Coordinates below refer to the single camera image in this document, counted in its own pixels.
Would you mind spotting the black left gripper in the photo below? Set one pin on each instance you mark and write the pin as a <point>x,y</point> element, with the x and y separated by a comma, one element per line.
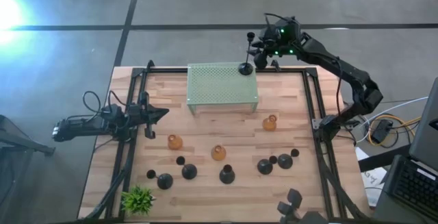
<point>145,114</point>

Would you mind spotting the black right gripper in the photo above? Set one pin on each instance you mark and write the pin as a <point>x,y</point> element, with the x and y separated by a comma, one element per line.
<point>284,35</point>

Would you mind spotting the tall black candlestick holder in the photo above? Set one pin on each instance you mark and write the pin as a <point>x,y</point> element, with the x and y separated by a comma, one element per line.
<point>245,68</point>
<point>165,182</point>
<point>189,172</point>

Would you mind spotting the amber glass candle holder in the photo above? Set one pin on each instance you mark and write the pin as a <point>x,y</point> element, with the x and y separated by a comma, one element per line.
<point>174,142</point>
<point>218,153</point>
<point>269,123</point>

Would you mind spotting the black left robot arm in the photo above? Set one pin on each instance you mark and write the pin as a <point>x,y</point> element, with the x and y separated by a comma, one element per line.
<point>82,128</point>

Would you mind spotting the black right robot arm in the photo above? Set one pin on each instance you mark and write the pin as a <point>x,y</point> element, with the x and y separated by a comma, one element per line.
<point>362,87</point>

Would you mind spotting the green perforated metal shelf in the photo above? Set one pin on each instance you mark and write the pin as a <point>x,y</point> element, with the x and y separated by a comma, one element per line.
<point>219,87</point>

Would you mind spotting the small green artificial plant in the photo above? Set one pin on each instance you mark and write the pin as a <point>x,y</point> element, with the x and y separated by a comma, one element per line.
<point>137,200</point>

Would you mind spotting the black metal stand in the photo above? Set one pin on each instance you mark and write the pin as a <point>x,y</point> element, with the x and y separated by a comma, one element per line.
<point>20,142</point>

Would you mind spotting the black power adapter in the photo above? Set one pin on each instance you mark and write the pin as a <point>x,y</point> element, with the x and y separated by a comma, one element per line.
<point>381,131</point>

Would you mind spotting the dark grey blocky device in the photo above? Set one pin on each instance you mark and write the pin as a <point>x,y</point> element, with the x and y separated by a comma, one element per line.
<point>294,198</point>

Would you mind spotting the dark side table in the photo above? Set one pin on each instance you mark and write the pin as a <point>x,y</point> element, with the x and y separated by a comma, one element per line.
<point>383,159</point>

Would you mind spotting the white paper sheet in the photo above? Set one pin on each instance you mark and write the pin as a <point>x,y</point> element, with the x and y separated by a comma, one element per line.
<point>371,183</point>

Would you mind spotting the dark grey laptop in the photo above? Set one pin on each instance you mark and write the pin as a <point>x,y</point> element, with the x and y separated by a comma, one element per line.
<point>414,186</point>

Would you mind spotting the black aluminium table frame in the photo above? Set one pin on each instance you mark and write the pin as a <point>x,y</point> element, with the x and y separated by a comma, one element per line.
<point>164,70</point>

